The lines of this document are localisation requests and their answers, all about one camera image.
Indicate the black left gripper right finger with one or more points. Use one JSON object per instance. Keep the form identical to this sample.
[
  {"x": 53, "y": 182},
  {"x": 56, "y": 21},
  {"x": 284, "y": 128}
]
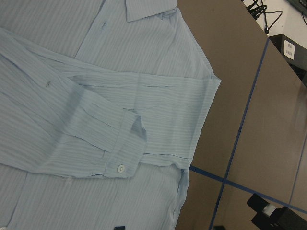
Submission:
[{"x": 269, "y": 217}]

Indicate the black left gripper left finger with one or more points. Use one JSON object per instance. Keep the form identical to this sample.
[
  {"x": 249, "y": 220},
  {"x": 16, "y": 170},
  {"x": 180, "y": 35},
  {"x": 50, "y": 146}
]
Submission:
[{"x": 119, "y": 228}]

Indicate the light blue striped shirt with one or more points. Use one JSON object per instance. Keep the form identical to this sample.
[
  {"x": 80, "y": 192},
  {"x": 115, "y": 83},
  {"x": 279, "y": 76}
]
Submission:
[{"x": 102, "y": 103}]

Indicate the black box with label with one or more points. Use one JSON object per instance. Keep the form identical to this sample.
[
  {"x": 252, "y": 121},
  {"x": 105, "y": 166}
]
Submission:
[{"x": 294, "y": 54}]

